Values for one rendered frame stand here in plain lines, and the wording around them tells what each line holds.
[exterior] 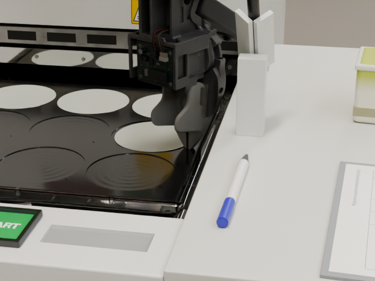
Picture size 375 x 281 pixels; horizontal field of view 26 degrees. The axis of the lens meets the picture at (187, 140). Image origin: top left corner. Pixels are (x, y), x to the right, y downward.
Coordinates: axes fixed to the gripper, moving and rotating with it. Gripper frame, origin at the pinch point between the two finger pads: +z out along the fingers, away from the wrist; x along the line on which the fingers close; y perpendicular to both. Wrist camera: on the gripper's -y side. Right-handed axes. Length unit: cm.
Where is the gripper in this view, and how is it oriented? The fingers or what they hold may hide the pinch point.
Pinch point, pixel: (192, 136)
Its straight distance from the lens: 99.0
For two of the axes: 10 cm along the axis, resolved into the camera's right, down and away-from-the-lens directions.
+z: 0.0, 9.2, 3.9
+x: 7.7, 2.5, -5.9
